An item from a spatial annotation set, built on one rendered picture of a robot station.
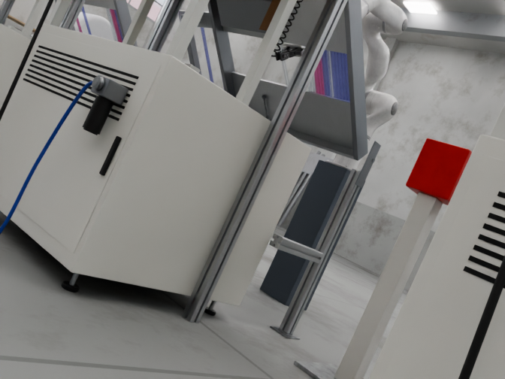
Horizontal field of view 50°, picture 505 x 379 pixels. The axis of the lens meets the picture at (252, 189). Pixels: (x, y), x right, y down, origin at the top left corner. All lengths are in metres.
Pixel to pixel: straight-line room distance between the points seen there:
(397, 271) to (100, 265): 0.84
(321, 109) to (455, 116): 10.57
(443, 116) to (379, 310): 11.13
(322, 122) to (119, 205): 1.01
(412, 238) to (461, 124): 10.83
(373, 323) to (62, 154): 0.99
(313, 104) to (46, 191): 1.05
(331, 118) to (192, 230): 0.79
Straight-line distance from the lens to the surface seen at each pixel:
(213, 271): 1.58
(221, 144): 1.49
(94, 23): 6.19
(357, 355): 1.70
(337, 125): 2.06
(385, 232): 12.31
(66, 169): 1.49
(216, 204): 1.55
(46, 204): 1.51
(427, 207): 1.68
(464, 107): 12.61
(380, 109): 2.69
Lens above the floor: 0.40
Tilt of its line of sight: 1 degrees up
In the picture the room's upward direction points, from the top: 25 degrees clockwise
